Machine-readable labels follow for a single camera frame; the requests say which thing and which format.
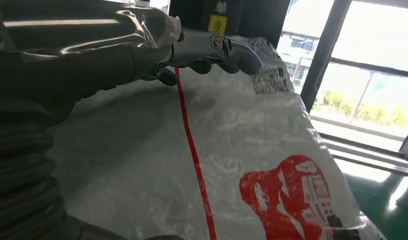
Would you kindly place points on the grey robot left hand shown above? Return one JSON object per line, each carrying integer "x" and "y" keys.
{"x": 74, "y": 66}

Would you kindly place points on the grey poly mailer package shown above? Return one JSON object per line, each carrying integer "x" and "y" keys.
{"x": 141, "y": 149}

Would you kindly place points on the black and yellow column label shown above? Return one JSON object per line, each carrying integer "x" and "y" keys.
{"x": 218, "y": 24}

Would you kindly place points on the aluminium conveyor side rail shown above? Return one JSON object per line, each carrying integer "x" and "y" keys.
{"x": 373, "y": 155}

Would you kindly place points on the black scanner column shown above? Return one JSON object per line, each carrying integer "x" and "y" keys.
{"x": 257, "y": 16}

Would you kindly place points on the dark window frame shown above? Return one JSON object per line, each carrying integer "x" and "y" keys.
{"x": 323, "y": 49}

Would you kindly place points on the green conveyor belt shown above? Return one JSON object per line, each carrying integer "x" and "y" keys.
{"x": 373, "y": 208}

